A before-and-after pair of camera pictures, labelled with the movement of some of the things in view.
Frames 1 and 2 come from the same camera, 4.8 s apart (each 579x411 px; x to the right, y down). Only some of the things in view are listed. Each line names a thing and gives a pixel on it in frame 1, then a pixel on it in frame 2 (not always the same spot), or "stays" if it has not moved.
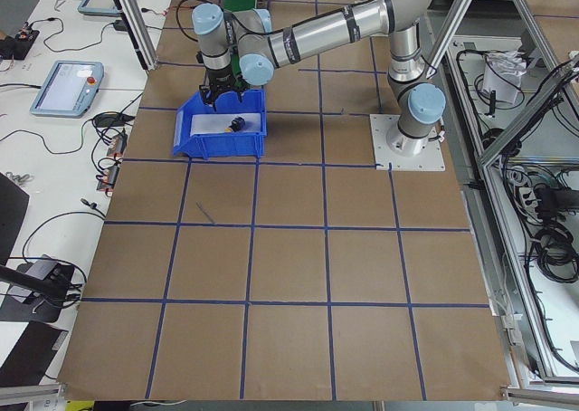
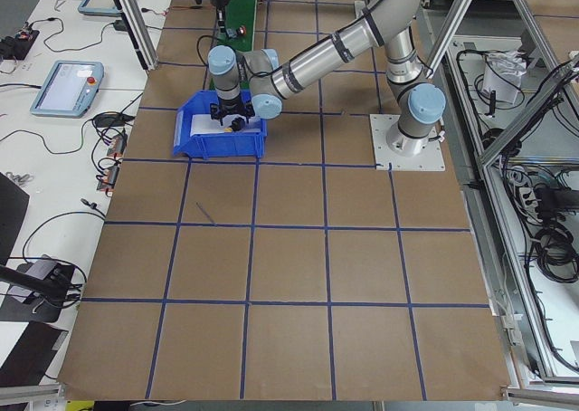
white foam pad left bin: [207, 124] stays
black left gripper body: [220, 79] -> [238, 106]
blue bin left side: [223, 146] stays
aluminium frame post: [132, 12] stays
